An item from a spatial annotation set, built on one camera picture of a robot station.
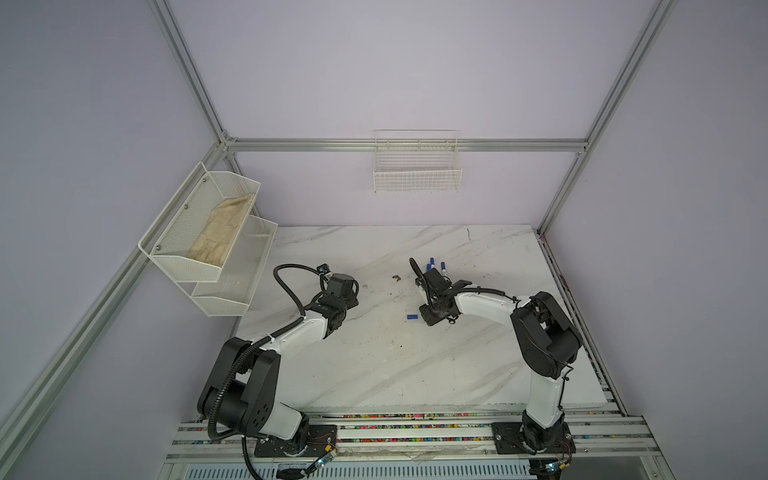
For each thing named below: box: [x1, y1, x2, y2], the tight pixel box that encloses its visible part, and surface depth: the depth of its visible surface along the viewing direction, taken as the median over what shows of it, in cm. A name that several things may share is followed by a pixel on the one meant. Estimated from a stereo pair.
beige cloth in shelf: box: [188, 193, 254, 267], surface depth 80 cm
